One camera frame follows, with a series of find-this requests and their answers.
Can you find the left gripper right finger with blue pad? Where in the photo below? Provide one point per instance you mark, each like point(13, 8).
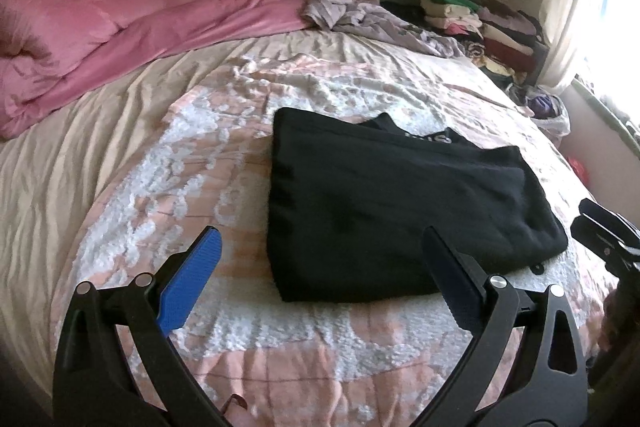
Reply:
point(463, 292)

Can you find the pink folded duvet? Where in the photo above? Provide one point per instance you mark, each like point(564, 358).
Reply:
point(54, 51)

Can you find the pink white patterned bedspread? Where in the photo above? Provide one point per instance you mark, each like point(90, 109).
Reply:
point(114, 183)

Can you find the black IKISS sweater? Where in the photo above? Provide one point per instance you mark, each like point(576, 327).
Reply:
point(348, 205)

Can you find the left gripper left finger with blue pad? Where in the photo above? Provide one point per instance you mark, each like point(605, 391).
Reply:
point(182, 278)

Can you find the crumpled lilac garment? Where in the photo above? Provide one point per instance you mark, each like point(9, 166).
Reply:
point(374, 22)

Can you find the red plastic bag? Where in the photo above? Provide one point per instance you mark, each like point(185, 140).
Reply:
point(580, 170)

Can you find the white plastic bag with clothes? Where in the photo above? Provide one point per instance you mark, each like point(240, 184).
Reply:
point(546, 110)

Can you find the pile of folded clothes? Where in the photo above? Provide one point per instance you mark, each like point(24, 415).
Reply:
point(508, 44)

